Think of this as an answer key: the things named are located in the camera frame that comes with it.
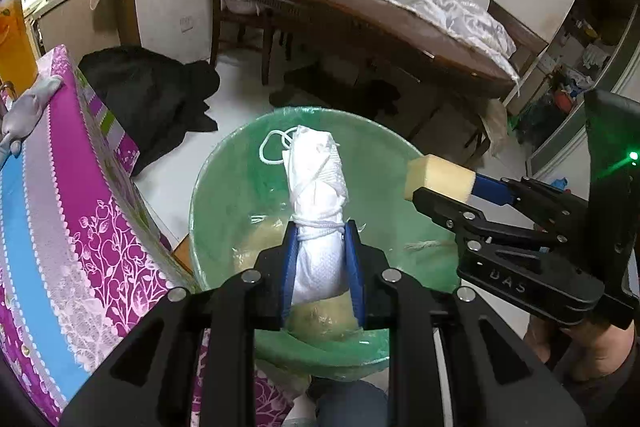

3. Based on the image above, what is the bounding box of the yellow sponge block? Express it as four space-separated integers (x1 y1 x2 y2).
404 155 476 202

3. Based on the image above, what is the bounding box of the white cloth bundle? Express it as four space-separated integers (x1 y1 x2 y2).
258 124 349 306

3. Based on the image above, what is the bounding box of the person right hand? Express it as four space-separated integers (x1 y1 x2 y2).
524 315 636 381

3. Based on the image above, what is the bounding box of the purple floral tablecloth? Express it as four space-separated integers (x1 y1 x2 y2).
0 43 302 427

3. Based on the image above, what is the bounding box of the dark wooden dining table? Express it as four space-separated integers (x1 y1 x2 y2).
252 0 515 98

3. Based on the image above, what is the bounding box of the black cloth on floor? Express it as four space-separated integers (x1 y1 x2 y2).
79 46 220 176

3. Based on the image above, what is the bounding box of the grey glove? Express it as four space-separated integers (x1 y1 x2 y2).
1 75 63 165

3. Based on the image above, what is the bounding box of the blue basin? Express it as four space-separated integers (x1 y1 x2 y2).
222 0 259 15

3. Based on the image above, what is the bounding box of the orange juice bottle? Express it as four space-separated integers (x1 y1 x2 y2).
0 0 38 95

